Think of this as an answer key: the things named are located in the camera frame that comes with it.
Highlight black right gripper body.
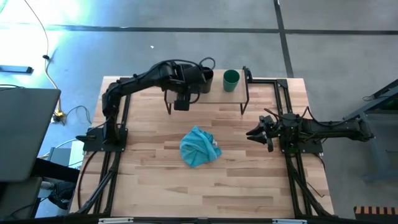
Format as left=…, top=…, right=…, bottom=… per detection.
left=259, top=114, right=284, bottom=153

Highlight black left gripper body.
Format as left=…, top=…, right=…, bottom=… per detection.
left=169, top=62, right=208, bottom=95

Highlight black tall cup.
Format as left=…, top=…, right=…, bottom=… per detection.
left=198, top=66, right=215, bottom=95

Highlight green plastic cup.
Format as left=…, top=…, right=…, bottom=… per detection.
left=222, top=68, right=241, bottom=93

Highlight wooden raised shelf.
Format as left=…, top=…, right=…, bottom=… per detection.
left=164, top=65, right=253, bottom=116

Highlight teal microfibre cloth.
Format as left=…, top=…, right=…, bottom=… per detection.
left=179, top=125, right=223, bottom=169

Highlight blue grey metal stand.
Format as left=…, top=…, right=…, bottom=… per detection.
left=343, top=78, right=398, bottom=184

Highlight orange black striped box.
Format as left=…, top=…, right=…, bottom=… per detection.
left=353, top=205, right=398, bottom=222

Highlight person's foot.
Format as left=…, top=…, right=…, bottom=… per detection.
left=47, top=181, right=77, bottom=210

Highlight black flat floor plate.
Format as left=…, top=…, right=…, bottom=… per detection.
left=0, top=65, right=34, bottom=75

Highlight grey side desk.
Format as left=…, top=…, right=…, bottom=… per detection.
left=0, top=87, right=62, bottom=183

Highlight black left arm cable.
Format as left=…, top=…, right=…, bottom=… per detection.
left=155, top=56, right=216, bottom=72

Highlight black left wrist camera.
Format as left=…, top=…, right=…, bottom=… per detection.
left=173, top=92, right=192, bottom=112

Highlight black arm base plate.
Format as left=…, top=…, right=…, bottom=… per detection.
left=76, top=126, right=129, bottom=153
left=278, top=136, right=325, bottom=155

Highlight black aluminium table frame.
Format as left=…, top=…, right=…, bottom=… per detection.
left=73, top=70, right=334, bottom=219

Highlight yellow floor cable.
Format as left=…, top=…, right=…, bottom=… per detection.
left=23, top=0, right=66, bottom=123

